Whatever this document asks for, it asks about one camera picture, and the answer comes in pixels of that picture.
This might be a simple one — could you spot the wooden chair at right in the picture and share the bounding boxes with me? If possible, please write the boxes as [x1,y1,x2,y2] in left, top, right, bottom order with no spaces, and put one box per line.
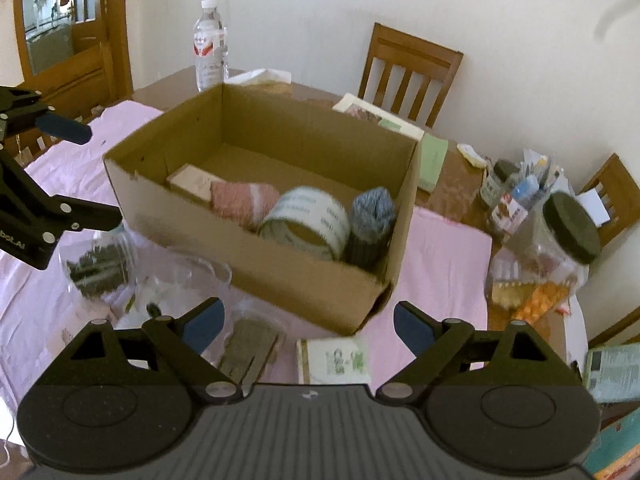
[582,153,640,247]

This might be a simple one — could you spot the pink small carton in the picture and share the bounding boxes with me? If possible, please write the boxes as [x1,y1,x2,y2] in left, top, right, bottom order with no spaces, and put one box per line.
[166,164,222,205]

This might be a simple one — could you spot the orange pill blister pack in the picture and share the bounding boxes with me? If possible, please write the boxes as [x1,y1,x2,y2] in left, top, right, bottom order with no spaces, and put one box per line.
[512,282,570,325]

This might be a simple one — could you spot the small green print pack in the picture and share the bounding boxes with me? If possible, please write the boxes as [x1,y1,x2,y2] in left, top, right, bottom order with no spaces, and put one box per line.
[296,337,371,386]

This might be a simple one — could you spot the teal printed package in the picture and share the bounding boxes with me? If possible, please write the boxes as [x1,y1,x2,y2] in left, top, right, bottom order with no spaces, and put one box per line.
[584,344,640,404]

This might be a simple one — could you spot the green paper booklet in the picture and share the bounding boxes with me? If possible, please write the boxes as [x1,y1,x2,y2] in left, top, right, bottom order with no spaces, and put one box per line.
[419,133,449,193]

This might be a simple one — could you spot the clear jar brown cookies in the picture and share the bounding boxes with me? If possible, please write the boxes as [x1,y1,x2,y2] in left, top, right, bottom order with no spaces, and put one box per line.
[213,299,288,393]

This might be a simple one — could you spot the blue grey knitted roll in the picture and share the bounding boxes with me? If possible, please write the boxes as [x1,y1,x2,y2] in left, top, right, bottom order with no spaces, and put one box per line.
[345,186,397,270]

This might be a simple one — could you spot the pink table cloth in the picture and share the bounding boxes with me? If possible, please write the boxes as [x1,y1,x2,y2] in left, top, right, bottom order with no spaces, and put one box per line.
[27,87,491,386]

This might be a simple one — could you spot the clear jar dark leaves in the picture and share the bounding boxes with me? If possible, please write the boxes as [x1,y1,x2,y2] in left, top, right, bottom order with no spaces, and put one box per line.
[58,226,138,314]

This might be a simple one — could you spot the red label jar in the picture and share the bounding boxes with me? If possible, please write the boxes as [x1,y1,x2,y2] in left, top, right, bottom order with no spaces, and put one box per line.
[490,193,528,236]

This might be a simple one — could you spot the wooden chair at wall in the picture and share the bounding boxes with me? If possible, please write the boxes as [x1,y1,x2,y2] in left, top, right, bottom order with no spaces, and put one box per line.
[358,22,464,129]

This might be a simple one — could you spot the clear plastic blender cup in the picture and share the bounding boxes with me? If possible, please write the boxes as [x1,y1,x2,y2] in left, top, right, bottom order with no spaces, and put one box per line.
[128,250,232,326]

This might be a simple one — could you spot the pink knitted roll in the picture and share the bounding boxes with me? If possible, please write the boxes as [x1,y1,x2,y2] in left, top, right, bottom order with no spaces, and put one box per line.
[210,182,280,232]

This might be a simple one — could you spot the brown cardboard box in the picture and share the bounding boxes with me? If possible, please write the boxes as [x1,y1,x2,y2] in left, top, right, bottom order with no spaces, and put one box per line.
[104,84,423,335]

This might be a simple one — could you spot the large jar black lid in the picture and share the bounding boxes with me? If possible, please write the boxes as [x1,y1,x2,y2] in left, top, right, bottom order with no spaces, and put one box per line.
[518,192,602,292]

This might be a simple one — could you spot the white tape roll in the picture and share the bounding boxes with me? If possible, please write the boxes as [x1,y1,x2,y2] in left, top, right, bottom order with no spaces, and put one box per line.
[258,186,350,261]

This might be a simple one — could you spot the clear water bottle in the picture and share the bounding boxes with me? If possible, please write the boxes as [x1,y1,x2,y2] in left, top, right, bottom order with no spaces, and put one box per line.
[193,0,228,92]

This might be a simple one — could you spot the wooden door with glass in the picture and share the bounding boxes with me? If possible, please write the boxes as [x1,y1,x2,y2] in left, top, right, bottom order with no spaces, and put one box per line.
[13,0,132,119]

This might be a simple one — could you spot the small dark lid jar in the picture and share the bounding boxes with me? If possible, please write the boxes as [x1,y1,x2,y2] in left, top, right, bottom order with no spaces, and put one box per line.
[480,158,520,209]

